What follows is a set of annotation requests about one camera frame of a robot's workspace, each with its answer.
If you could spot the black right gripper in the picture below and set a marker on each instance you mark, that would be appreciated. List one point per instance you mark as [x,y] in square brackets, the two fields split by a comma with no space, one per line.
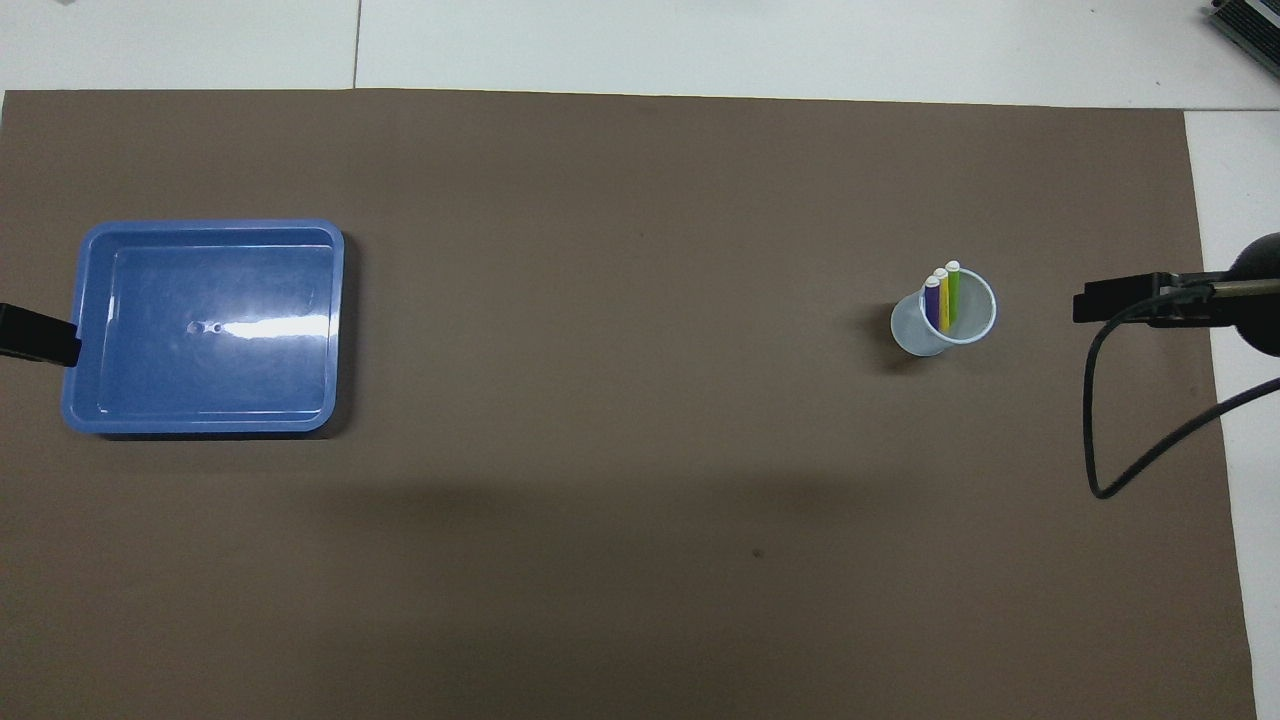
[1260,325]

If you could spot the green pen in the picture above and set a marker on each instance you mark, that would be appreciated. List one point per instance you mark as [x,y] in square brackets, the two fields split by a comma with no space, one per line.
[953,290]

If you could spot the yellow pen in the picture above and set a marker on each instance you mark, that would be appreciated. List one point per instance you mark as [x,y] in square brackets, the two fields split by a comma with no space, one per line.
[944,305]

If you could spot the purple pen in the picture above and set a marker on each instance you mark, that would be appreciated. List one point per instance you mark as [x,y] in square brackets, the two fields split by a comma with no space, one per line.
[932,305]

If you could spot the blue plastic tray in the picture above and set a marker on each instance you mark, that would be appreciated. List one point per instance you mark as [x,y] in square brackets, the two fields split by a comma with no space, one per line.
[200,380]

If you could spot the translucent plastic cup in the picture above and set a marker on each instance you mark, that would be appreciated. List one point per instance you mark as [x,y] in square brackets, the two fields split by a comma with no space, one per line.
[910,330]

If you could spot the grey ribbed device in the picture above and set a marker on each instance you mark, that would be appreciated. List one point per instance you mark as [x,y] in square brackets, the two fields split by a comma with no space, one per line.
[1250,25]

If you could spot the brown table mat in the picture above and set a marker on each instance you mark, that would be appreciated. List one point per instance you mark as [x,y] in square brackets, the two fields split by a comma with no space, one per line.
[640,200]

